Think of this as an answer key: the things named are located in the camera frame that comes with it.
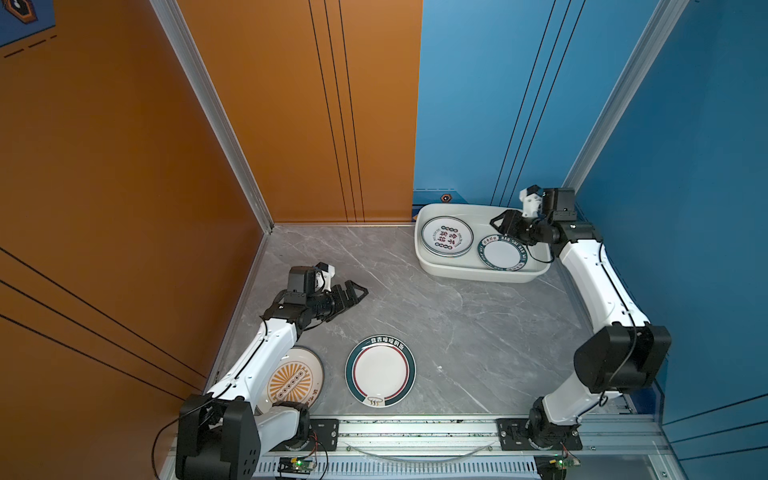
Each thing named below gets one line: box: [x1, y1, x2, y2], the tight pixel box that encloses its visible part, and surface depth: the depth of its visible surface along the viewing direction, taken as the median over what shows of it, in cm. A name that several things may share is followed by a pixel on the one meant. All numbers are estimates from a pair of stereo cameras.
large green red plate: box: [344, 334, 417, 409], surface depth 85 cm
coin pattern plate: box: [420, 216, 474, 257], surface depth 114 cm
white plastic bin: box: [415, 203, 551, 283], surface depth 111 cm
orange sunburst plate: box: [255, 346, 325, 416], surface depth 84 cm
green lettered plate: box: [477, 234, 528, 272], surface depth 108 cm
